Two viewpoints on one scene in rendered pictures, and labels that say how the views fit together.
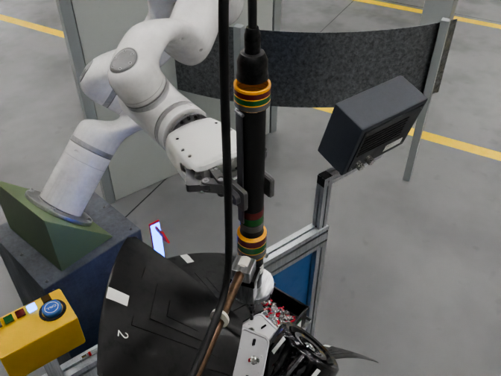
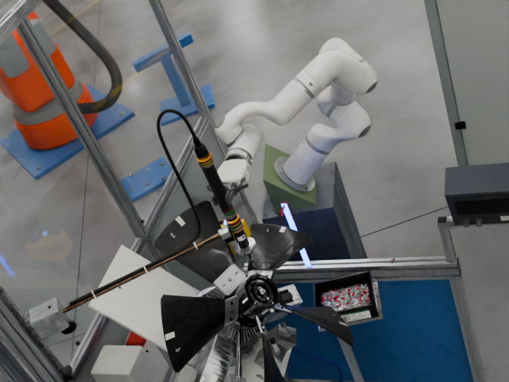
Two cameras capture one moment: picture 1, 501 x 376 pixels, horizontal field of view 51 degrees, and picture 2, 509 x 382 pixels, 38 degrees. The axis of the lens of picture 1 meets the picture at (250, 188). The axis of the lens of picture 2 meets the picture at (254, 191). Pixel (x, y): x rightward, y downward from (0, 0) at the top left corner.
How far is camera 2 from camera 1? 187 cm
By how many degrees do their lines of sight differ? 51
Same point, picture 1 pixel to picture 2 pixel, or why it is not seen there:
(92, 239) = (298, 201)
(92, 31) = (454, 27)
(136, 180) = not seen: hidden behind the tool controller
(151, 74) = (226, 132)
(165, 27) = (243, 111)
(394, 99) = (497, 180)
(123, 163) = (481, 149)
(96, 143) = (313, 142)
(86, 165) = (305, 154)
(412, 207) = not seen: outside the picture
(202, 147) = (223, 173)
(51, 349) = not seen: hidden behind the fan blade
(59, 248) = (273, 198)
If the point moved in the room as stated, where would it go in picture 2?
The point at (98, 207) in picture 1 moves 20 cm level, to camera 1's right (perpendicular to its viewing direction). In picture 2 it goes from (326, 182) to (359, 198)
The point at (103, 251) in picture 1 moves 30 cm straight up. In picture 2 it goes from (304, 211) to (281, 153)
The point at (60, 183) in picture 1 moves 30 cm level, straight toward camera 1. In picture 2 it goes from (291, 160) to (258, 211)
